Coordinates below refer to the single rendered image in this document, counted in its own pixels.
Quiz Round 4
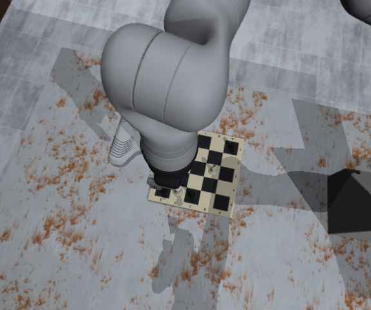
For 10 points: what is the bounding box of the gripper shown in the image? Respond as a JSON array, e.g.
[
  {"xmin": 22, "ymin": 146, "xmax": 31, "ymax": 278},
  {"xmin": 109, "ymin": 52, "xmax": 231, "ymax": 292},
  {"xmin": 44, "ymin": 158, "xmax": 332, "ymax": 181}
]
[{"xmin": 108, "ymin": 117, "xmax": 198, "ymax": 190}]

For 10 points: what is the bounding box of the white bishop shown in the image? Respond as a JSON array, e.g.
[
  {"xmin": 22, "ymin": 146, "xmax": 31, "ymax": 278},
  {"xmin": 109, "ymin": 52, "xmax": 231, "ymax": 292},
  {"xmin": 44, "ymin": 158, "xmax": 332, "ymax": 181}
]
[{"xmin": 209, "ymin": 165, "xmax": 217, "ymax": 175}]

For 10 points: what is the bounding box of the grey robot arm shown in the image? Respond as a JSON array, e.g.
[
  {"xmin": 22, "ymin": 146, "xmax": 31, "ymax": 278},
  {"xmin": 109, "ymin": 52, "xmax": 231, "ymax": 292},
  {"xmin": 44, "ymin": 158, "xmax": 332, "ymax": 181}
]
[{"xmin": 100, "ymin": 0, "xmax": 251, "ymax": 160}]

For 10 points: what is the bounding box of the chessboard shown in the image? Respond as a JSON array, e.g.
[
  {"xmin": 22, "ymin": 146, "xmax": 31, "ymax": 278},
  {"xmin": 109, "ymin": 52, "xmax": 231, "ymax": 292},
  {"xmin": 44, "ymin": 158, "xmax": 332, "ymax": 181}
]
[{"xmin": 148, "ymin": 130, "xmax": 245, "ymax": 218}]

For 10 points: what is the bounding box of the white chess king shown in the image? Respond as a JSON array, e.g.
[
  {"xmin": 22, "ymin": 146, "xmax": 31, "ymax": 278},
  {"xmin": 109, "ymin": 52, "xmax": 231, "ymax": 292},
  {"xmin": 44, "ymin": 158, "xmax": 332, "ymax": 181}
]
[{"xmin": 173, "ymin": 186, "xmax": 183, "ymax": 196}]

